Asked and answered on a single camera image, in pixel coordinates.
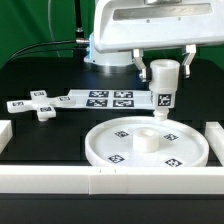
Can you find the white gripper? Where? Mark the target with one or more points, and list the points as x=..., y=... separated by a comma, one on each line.
x=123, y=25

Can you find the white round table top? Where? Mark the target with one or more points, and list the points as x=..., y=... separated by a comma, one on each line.
x=142, y=141

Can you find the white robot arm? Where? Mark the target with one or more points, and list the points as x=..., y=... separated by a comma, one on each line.
x=108, y=60

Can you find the white marker sheet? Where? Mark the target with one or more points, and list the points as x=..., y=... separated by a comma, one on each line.
x=111, y=99

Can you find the white right fence block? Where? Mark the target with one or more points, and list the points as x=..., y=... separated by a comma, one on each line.
x=214, y=134

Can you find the white fence block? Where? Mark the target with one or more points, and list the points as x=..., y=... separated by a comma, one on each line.
x=214, y=134
x=5, y=133

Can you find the white cross-shaped table base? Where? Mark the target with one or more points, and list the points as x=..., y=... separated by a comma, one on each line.
x=41, y=103

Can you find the white left fence block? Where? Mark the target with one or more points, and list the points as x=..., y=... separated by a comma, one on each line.
x=5, y=133

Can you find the white front fence bar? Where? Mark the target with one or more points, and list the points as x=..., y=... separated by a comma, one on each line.
x=90, y=180

